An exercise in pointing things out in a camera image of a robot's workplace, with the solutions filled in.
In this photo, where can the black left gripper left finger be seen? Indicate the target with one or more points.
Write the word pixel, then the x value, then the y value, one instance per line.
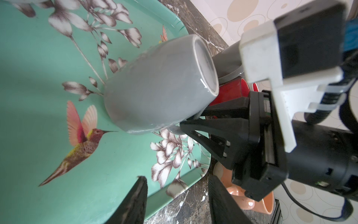
pixel 132 209

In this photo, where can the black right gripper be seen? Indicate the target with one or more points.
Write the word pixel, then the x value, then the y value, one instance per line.
pixel 325 158

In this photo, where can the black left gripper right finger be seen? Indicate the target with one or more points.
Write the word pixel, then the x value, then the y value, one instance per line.
pixel 223 208

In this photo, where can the red mug black handle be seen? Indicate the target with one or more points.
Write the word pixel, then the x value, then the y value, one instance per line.
pixel 235 89

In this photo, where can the large grey mug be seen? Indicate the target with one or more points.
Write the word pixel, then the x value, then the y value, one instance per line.
pixel 228 64

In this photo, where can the small grey mug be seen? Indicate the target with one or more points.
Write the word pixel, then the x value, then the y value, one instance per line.
pixel 163 86

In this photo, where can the green floral tray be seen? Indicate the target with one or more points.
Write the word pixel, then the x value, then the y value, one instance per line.
pixel 58 51

